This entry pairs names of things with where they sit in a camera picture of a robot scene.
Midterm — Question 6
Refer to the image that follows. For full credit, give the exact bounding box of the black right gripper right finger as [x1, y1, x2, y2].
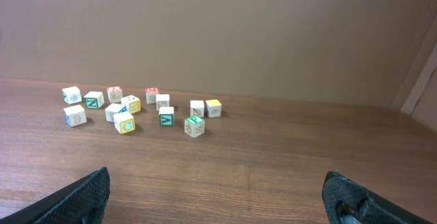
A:
[322, 171, 430, 224]

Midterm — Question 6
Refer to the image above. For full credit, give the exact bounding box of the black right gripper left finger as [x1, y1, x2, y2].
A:
[1, 167, 110, 224]

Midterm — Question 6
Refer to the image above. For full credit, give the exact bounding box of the yellow soccer ball J block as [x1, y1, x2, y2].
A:
[121, 95, 141, 114]

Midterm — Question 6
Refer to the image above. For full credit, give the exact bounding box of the blue bordered picture block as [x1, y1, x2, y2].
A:
[64, 104, 87, 127]

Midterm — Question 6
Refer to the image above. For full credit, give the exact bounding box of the yellow C white block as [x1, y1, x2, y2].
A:
[113, 111, 135, 134]

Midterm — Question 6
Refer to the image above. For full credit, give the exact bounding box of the red O ice cream block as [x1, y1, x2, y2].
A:
[104, 103, 127, 122]

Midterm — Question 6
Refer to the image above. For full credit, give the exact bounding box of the green N letter block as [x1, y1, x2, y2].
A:
[84, 91, 104, 109]

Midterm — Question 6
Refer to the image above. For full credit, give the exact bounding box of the green V bird block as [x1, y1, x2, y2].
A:
[61, 86, 82, 104]

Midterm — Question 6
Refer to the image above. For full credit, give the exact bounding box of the red A letter block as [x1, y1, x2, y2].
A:
[107, 86, 123, 103]

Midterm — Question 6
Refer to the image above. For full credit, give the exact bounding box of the green V number block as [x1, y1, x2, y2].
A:
[158, 107, 174, 126]

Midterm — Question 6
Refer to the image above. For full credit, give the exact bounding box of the green apple picture block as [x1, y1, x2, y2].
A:
[156, 94, 170, 111]

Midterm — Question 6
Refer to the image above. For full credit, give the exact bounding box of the red M letter block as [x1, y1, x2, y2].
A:
[145, 87, 160, 104]

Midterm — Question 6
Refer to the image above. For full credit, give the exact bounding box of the green F letter block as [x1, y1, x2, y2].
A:
[184, 115, 205, 138]

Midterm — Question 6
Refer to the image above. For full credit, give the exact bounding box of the red bordered white block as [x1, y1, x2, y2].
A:
[190, 100, 205, 117]

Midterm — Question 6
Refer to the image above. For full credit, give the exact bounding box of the yellow top block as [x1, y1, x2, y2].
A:
[206, 99, 222, 117]

